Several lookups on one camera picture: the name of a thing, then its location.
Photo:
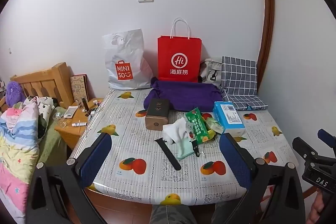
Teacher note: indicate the blue tissue pack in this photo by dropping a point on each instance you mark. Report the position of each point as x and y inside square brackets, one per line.
[228, 116]

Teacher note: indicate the clear glass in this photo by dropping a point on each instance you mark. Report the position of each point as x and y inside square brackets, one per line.
[59, 119]

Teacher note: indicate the wooden table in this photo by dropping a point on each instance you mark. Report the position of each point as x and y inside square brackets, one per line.
[118, 203]

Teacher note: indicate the grey fabric bag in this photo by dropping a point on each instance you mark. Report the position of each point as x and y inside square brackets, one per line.
[210, 70]

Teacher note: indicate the brown wooden door frame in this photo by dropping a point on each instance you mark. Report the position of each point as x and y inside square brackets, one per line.
[267, 16]

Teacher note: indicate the white plastic shopping bag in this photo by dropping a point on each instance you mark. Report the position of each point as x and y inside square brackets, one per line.
[126, 61]

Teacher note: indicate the patterned brown notebook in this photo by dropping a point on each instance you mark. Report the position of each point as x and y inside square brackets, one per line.
[79, 90]

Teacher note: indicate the small white tube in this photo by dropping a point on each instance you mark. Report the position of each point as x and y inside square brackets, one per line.
[78, 124]

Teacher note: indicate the dark rectangular box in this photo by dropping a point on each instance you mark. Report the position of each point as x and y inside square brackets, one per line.
[157, 113]

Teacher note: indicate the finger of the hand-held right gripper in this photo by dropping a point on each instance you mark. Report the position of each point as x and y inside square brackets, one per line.
[304, 149]
[326, 140]

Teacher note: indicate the mint green sock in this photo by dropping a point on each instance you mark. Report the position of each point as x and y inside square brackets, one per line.
[185, 150]

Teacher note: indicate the fruit printed tablecloth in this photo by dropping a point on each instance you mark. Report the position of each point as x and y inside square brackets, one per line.
[147, 150]

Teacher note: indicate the person's right hand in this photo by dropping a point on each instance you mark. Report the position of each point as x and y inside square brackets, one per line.
[316, 209]

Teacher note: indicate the wooden nightstand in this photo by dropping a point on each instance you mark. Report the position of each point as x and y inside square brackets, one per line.
[76, 132]

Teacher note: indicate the red paper carrier bag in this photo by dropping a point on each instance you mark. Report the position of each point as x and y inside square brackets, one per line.
[179, 56]

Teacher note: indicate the person's camouflage trousers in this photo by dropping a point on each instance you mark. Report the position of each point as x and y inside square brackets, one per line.
[170, 214]

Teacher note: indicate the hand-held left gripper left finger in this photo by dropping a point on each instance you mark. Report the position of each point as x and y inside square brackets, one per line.
[93, 159]

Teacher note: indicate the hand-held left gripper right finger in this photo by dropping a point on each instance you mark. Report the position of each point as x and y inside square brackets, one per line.
[236, 159]

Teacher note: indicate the wooden bed headboard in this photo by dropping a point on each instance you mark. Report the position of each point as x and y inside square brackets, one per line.
[47, 79]

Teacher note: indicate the flat white packet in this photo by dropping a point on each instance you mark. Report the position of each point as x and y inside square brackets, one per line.
[71, 112]

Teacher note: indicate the purple plush toy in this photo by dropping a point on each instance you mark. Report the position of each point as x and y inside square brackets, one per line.
[13, 92]

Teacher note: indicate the green bedsheet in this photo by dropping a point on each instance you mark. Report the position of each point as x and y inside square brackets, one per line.
[52, 140]

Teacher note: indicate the green wet wipes packet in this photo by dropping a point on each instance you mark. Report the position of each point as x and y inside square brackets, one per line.
[197, 125]

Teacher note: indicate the light green tissue pack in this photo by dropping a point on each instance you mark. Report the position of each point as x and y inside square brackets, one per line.
[215, 127]

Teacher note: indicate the purple cloth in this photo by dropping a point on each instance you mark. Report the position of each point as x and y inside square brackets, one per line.
[189, 95]

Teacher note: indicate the colourful striped blanket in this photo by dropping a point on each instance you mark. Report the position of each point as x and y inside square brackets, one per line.
[18, 150]

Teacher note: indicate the small dark bottle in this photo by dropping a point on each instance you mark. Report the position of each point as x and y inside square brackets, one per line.
[84, 104]

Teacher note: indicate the grey checked cushion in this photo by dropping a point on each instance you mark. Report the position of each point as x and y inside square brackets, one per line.
[239, 77]

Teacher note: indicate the black and white floral cloth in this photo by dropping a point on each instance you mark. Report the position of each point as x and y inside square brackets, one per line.
[44, 108]

